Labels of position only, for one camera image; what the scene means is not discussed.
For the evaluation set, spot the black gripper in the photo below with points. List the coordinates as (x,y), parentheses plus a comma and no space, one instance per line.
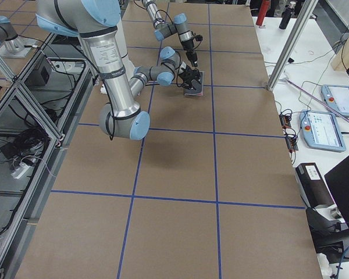
(188,47)
(187,76)

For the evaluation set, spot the pink towel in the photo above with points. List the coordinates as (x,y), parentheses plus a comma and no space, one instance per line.
(198,87)

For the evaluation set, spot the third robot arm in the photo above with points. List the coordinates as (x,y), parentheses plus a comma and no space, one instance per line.
(11,44)

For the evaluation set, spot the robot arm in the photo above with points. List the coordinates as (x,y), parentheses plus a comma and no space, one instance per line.
(178,25)
(97,25)

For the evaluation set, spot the red bottle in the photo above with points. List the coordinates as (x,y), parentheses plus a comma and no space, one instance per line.
(264,7)

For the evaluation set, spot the black bottle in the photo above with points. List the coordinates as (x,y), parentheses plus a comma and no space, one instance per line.
(287,14)

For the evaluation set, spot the near teach pendant tablet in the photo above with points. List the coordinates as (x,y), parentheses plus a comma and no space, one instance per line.
(321,131)

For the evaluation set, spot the teach pendant tablet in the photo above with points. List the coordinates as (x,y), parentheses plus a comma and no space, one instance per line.
(337,98)
(321,131)

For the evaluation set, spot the far teach pendant tablet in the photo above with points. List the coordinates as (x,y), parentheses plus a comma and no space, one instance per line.
(337,98)

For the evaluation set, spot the black brown box device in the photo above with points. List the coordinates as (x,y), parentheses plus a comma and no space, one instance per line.
(312,186)

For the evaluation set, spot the black monitor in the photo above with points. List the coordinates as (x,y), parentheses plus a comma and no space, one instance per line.
(337,180)

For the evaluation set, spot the white power strip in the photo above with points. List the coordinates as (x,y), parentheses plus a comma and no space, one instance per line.
(20,170)

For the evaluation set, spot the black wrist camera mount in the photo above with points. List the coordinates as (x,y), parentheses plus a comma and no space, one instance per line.
(191,78)
(198,37)

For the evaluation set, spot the aluminium frame post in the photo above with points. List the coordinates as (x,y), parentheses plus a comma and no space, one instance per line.
(294,35)

